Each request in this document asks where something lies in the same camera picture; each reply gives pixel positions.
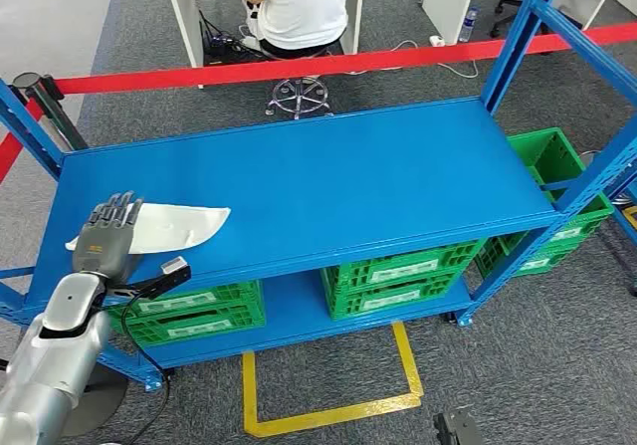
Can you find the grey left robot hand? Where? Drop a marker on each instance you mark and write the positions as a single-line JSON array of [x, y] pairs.
[[102, 247]]

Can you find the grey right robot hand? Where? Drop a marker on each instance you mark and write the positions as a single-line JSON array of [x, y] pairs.
[[457, 429]]

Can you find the white curved plastic part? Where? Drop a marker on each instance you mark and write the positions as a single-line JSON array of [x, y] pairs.
[[174, 227]]

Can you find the blue metal shelf rack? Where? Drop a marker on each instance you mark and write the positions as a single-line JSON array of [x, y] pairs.
[[298, 185]]

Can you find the black stanchion with disc base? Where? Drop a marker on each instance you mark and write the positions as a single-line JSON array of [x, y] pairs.
[[100, 399]]

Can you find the short red barrier belt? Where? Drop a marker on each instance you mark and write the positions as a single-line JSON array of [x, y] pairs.
[[10, 148]]

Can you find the chrome stool base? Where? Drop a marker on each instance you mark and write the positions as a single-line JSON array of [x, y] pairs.
[[298, 96]]

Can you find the chrome round base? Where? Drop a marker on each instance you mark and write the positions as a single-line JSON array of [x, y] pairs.
[[622, 199]]

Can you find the long red barrier belt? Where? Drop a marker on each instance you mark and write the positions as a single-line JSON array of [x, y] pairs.
[[298, 66]]

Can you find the person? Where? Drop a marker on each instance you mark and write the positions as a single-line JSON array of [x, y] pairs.
[[298, 7]]

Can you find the white power strip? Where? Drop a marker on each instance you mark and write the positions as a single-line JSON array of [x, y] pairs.
[[436, 41]]

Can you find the clear water bottle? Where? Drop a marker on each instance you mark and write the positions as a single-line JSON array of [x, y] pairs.
[[468, 26]]

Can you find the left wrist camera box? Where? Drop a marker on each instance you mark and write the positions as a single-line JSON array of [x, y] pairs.
[[171, 274]]

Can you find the black stanchion post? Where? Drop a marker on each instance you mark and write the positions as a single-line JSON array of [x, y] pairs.
[[54, 112]]

